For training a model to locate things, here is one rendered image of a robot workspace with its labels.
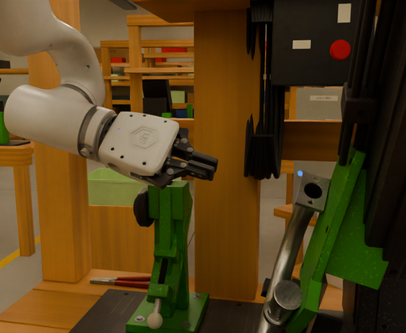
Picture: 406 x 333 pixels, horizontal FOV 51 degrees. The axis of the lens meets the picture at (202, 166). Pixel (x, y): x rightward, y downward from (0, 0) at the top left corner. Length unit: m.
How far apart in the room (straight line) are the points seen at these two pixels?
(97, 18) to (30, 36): 10.80
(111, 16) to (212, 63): 10.42
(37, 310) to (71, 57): 0.55
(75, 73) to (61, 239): 0.48
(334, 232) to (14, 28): 0.47
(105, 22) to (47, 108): 10.66
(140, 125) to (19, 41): 0.20
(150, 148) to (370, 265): 0.33
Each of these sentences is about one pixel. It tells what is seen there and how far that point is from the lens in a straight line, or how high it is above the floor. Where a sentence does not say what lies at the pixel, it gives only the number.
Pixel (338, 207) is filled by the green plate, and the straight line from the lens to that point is 0.53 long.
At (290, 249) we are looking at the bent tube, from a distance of 0.70.
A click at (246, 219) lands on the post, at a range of 0.93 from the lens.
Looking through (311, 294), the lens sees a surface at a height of 1.10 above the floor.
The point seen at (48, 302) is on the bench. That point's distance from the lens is 1.04.
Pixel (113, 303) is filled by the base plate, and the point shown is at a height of 0.90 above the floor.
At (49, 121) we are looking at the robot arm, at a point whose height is 1.30.
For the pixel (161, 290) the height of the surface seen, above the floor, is 0.99.
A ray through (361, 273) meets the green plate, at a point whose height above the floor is 1.12.
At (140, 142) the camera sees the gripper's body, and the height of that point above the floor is 1.27.
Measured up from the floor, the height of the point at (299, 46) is 1.42.
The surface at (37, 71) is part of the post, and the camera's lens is 1.04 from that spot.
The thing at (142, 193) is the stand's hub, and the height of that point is 1.15.
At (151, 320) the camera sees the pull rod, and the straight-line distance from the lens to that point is 0.78.
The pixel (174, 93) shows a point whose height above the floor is 1.31.
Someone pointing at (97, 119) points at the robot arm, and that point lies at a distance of 0.65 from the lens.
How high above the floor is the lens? 1.34
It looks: 10 degrees down
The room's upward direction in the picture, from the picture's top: straight up
